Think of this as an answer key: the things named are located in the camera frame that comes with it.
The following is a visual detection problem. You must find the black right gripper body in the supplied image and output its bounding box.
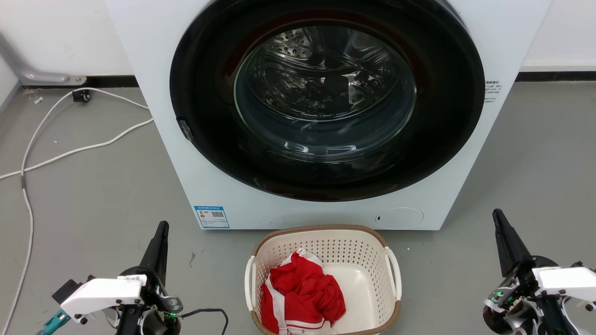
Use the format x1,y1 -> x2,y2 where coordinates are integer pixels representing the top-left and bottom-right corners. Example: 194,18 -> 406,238
482,255 -> 566,335

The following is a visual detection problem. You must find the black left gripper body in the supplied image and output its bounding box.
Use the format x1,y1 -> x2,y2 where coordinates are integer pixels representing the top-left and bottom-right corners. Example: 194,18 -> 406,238
115,266 -> 183,335

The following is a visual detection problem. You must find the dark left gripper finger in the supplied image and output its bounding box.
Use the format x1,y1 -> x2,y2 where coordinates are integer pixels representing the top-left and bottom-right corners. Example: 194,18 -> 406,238
139,221 -> 169,285

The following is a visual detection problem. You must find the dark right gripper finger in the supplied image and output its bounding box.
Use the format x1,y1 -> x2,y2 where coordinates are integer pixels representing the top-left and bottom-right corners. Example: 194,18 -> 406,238
492,209 -> 532,278

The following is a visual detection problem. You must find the cream perforated laundry basket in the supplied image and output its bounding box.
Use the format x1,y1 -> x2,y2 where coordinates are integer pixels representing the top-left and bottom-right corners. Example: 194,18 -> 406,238
244,225 -> 402,335

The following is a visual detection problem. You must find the blue energy label sticker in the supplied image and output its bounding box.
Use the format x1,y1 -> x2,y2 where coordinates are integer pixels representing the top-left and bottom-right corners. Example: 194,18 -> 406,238
194,206 -> 230,229

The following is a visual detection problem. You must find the round white filter cover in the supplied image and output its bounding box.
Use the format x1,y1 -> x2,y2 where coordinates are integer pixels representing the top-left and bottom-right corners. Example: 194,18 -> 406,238
375,207 -> 425,230

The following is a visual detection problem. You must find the black round washer door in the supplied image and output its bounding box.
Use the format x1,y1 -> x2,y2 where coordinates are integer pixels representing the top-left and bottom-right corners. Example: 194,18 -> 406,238
169,0 -> 486,202

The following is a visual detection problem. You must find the black washer door latch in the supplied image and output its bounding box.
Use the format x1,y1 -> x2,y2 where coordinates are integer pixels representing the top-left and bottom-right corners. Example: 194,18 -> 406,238
176,119 -> 194,142

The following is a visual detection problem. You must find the red and white garment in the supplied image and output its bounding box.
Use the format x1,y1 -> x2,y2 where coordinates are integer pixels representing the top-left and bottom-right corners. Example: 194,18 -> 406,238
260,248 -> 347,335

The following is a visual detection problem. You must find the small printed text sticker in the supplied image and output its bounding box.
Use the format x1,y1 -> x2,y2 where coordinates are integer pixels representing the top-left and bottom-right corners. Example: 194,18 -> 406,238
483,80 -> 503,104

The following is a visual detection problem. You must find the white front-load washing machine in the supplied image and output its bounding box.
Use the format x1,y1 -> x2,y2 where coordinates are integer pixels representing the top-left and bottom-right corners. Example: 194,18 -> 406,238
105,0 -> 553,231

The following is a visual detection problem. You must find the thin black left gripper cable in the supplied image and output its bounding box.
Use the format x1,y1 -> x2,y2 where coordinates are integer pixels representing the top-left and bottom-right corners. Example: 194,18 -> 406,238
179,308 -> 229,335

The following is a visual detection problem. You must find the white power cord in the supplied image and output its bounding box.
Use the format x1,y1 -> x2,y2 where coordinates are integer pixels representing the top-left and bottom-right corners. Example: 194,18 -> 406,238
0,118 -> 154,181

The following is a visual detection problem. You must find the long white looping cable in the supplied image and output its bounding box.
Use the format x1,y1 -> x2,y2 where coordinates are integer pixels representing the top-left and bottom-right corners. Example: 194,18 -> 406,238
0,87 -> 150,335

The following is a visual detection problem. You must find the grey drain hose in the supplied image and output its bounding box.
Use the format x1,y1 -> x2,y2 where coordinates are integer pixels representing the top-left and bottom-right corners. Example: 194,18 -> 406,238
0,30 -> 88,87

